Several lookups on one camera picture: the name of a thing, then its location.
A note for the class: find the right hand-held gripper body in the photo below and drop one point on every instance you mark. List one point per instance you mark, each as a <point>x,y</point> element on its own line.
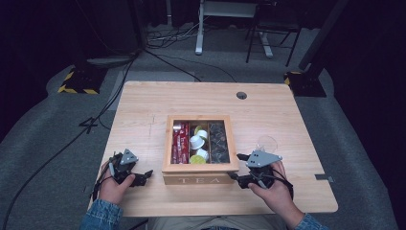
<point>260,159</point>

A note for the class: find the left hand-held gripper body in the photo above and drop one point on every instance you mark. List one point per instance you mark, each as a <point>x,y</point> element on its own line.
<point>128,157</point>

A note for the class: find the clear plastic cup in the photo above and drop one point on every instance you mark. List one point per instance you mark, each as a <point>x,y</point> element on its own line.
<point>267,144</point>

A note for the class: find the wooden box with glass lid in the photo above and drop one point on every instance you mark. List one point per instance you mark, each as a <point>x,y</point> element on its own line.
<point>199,170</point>

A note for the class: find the person's left hand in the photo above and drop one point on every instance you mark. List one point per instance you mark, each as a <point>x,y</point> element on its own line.
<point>110,190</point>

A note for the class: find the person's right hand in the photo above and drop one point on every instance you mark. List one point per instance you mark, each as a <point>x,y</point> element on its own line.
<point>277,196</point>

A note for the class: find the pile of dark tea bags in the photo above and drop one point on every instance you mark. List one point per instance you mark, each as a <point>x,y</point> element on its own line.
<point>219,143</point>

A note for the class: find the yellow-green capsule lid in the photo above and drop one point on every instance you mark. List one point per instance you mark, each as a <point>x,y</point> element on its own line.
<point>197,129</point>
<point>198,160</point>

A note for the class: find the large white capsule cup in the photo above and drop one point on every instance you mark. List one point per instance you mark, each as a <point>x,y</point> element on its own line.
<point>197,142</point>

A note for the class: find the bundle of red stick packets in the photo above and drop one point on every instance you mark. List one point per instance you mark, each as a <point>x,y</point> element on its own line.
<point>180,145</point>

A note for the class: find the grey tape strip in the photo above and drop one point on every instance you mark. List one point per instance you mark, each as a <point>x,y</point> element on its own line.
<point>324,178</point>

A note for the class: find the yellow-black striped stand base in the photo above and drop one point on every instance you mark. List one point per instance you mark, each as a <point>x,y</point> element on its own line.
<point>304,84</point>
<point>81,81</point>

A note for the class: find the black chair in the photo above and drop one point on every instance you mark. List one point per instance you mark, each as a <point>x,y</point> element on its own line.
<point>277,27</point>

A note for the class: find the black slanted pole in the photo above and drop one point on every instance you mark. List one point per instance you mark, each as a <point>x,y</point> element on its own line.
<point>322,32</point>

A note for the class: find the white desk frame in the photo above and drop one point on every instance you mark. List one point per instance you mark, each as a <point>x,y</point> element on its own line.
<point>223,9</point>

